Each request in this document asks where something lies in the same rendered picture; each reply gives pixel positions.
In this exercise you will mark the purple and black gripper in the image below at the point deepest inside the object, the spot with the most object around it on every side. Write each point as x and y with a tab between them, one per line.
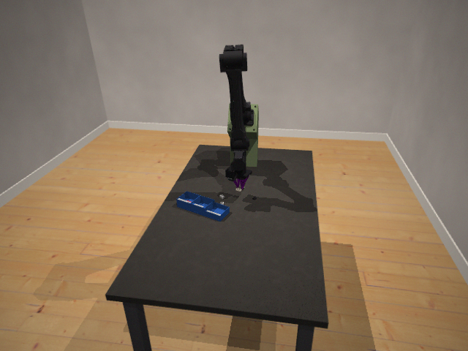
242	178

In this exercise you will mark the blue open bin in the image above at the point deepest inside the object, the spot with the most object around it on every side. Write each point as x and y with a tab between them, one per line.
203	206

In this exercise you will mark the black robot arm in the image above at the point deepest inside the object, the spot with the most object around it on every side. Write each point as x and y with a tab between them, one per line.
234	62

